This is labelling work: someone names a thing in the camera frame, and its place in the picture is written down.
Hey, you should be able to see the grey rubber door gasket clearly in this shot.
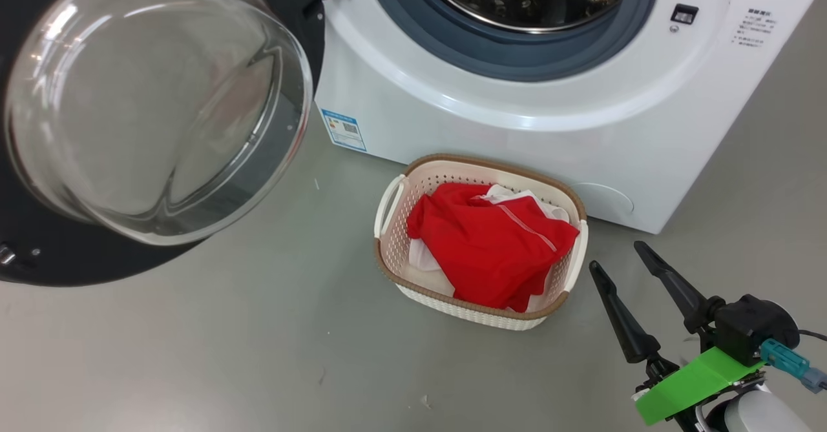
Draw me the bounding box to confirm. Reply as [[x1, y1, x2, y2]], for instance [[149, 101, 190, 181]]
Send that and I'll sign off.
[[362, 0, 661, 83]]

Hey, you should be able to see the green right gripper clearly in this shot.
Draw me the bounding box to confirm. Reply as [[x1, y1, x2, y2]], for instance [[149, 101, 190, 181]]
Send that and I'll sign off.
[[589, 241, 769, 432]]

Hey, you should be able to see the cream laundry basket brown rim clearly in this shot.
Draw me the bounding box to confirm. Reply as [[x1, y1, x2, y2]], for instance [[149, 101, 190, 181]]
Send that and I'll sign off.
[[373, 154, 589, 331]]

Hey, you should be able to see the red garment with white stripe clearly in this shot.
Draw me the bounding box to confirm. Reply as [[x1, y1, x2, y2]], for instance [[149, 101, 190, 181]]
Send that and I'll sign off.
[[406, 183, 580, 313]]

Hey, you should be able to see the blue energy label sticker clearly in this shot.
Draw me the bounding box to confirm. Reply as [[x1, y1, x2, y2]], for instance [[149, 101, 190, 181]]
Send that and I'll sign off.
[[321, 109, 367, 152]]

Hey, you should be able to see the white front-load washing machine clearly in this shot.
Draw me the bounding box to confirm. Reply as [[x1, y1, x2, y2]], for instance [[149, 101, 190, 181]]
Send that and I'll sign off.
[[315, 0, 827, 234]]

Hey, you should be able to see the camera cable with teal connector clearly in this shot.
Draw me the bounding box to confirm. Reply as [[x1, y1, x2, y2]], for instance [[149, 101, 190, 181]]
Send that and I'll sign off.
[[760, 329, 827, 394]]

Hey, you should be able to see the dark round washing machine door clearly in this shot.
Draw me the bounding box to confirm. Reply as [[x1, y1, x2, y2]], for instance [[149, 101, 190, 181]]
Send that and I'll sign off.
[[0, 0, 326, 287]]

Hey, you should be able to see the round white filter cover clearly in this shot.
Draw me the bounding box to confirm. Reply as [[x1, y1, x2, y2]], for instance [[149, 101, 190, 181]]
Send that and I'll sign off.
[[572, 182, 635, 216]]

